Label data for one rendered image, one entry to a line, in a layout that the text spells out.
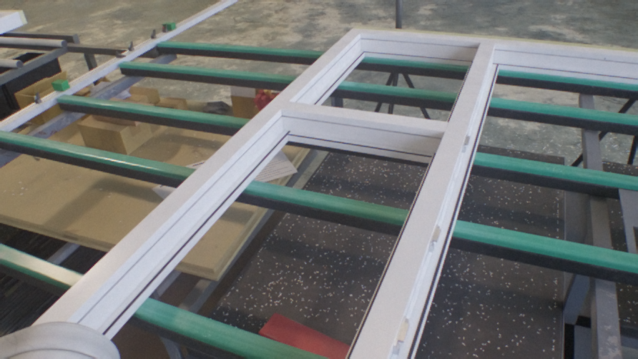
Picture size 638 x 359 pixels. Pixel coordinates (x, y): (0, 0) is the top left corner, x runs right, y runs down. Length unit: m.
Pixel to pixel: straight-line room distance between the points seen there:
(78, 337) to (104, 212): 1.17
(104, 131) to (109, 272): 1.00
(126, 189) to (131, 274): 0.74
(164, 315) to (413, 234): 0.40
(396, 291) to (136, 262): 0.40
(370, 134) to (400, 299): 0.49
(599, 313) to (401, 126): 0.50
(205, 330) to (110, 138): 1.09
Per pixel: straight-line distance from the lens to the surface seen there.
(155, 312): 0.78
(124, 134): 1.68
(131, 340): 1.54
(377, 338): 0.60
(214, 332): 0.73
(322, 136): 1.10
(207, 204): 0.91
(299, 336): 0.99
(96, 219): 1.43
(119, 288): 0.78
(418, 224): 0.75
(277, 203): 0.95
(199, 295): 1.14
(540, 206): 1.41
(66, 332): 0.29
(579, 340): 1.15
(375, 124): 1.03
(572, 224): 1.43
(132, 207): 1.43
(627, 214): 1.01
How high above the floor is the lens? 1.42
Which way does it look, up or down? 35 degrees down
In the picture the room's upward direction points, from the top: 5 degrees counter-clockwise
